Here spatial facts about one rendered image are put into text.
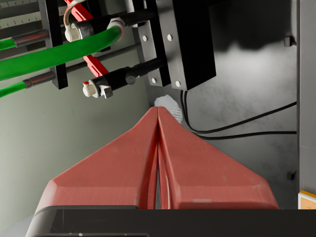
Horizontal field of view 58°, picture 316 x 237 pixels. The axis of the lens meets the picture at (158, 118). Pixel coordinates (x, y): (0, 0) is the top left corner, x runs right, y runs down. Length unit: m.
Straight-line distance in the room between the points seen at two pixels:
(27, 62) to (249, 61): 0.43
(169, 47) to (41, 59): 0.29
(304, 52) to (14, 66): 0.31
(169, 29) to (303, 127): 0.24
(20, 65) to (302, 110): 0.33
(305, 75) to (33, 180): 0.61
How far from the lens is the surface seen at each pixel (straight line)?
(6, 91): 0.59
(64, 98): 0.72
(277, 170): 0.66
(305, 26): 0.38
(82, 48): 0.24
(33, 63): 0.23
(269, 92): 0.58
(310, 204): 0.48
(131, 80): 0.43
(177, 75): 0.49
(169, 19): 0.47
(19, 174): 0.73
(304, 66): 0.39
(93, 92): 0.42
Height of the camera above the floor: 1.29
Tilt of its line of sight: 33 degrees down
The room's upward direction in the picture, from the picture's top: 119 degrees counter-clockwise
